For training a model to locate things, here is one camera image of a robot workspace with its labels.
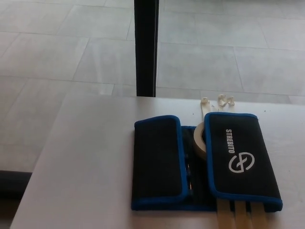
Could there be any black toolkit case blue trim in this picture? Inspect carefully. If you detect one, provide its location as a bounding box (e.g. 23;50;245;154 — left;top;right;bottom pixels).
130;112;284;212

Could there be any beige masking tape roll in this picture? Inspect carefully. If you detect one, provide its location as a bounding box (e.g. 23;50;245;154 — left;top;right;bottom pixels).
193;122;206;156

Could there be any black vertical post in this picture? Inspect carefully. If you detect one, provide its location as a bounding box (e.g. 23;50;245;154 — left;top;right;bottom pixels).
133;0;160;98

